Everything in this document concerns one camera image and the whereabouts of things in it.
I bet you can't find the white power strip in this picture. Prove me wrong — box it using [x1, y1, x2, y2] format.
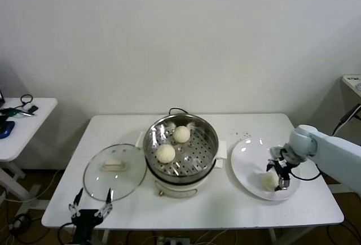
[156, 236, 191, 245]

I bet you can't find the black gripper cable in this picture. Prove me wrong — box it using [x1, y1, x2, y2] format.
[58, 222, 76, 245]
[290, 165, 322, 181]

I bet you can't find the white side table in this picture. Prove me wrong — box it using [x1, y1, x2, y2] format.
[0, 97, 59, 200]

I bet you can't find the perforated steel steamer basket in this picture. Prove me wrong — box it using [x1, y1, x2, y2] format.
[143, 114, 219, 183]

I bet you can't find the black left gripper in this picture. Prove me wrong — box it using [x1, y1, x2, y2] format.
[68, 187, 113, 245]

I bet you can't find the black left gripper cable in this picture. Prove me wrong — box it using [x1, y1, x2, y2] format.
[58, 222, 76, 245]

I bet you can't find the white steamed baozi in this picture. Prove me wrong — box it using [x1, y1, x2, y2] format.
[156, 144, 176, 164]
[262, 173, 280, 192]
[173, 125, 191, 143]

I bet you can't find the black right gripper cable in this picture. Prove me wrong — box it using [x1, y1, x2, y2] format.
[290, 165, 322, 181]

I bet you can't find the white round plate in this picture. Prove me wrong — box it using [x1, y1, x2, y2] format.
[230, 138, 302, 202]

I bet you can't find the black adapter cable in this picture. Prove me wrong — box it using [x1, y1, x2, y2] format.
[331, 103, 361, 137]

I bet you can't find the white hanging cable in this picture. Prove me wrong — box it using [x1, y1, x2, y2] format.
[331, 113, 355, 137]

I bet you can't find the green tool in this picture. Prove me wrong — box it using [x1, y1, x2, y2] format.
[0, 106, 32, 117]

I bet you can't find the blue object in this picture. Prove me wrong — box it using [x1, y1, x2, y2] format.
[0, 120, 15, 140]

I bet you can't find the white electric cooker base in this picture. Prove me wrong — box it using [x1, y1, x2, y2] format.
[135, 130, 228, 199]

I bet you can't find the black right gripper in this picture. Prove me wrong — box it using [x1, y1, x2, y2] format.
[266, 156, 294, 193]

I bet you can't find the round glass pot lid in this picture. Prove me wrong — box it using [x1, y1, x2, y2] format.
[83, 143, 148, 202]

